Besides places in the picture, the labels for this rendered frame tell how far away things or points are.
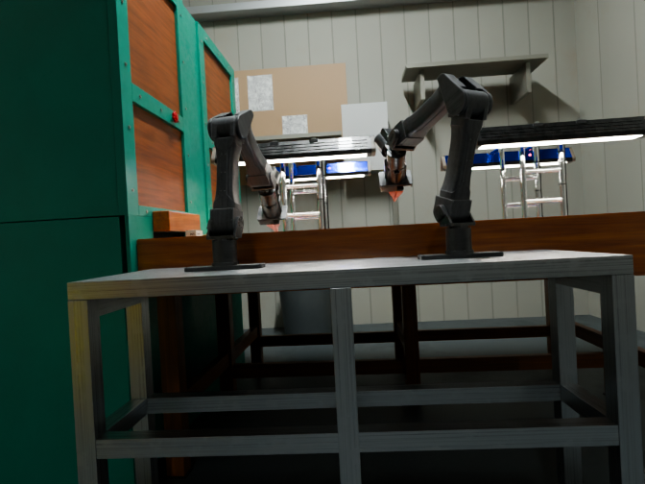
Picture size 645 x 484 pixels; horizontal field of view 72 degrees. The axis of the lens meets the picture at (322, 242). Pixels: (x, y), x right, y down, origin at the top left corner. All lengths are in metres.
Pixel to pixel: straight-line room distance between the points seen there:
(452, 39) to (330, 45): 1.00
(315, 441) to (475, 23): 3.71
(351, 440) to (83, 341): 0.62
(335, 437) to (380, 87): 3.25
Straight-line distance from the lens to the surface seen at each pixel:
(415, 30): 4.13
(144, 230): 1.57
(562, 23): 4.46
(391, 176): 1.39
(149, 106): 1.72
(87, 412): 1.16
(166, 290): 1.02
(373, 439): 1.03
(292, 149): 1.70
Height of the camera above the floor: 0.74
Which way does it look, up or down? level
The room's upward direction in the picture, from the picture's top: 3 degrees counter-clockwise
